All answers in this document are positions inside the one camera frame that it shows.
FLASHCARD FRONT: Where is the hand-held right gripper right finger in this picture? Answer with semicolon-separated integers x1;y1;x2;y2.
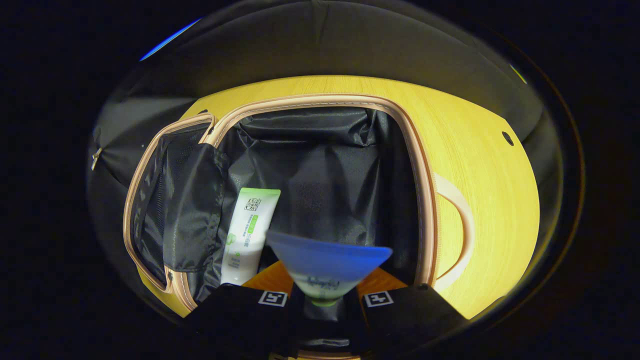
350;267;468;356

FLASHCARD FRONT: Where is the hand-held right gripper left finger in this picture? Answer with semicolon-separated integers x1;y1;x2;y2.
185;260;301;358

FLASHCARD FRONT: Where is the white and green tube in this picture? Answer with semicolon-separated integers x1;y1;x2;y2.
220;187;282;287

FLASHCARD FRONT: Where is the small white and blue tube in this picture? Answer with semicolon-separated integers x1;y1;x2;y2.
265;230;394;307

